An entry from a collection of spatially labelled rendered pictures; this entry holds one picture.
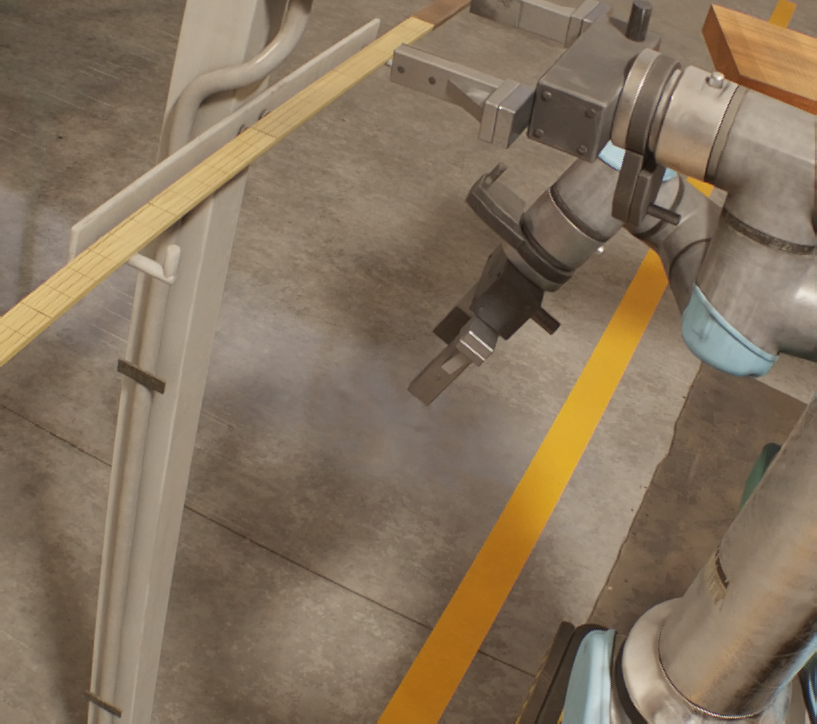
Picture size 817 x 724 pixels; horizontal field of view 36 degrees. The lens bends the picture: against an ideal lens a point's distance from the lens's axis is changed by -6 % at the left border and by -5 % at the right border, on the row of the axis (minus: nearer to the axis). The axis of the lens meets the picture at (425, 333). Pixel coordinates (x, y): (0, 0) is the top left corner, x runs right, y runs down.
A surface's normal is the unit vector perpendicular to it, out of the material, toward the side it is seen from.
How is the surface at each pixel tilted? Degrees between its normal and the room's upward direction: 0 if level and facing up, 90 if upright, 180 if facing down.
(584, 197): 74
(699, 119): 66
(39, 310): 1
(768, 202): 81
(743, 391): 0
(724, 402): 0
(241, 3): 90
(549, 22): 98
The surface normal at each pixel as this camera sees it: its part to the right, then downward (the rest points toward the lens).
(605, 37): 0.13, -0.74
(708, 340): -0.67, 0.19
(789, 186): -0.33, 0.35
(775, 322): -0.08, 0.58
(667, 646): -0.97, -0.12
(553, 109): -0.44, 0.55
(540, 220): -0.66, -0.14
